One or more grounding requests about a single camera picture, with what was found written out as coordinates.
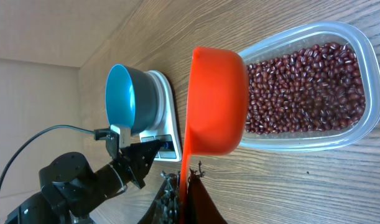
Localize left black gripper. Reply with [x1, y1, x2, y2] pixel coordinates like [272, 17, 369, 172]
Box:
[111, 140, 162, 189]

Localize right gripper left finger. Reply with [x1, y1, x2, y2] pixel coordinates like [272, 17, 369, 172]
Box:
[138, 171, 181, 224]

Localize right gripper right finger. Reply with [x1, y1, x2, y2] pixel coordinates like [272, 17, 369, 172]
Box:
[185, 161, 227, 224]

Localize orange measuring scoop blue handle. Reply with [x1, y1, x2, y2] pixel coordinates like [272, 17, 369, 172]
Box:
[178, 46, 250, 224]

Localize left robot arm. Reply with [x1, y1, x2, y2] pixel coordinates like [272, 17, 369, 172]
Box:
[6, 139, 161, 223]

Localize white digital kitchen scale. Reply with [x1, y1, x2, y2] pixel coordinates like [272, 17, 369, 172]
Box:
[139, 70, 182, 162]

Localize blue metal bowl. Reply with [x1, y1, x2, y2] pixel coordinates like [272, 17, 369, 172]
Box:
[105, 64, 158, 135]

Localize red beans in container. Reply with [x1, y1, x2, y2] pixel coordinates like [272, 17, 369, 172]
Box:
[244, 42, 366, 135]

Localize clear plastic container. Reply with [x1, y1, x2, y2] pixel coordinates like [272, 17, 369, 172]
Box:
[239, 21, 380, 152]

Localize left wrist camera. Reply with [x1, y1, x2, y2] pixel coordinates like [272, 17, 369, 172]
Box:
[94, 124, 131, 159]

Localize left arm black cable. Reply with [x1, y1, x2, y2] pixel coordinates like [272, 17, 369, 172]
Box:
[0, 124, 99, 222]

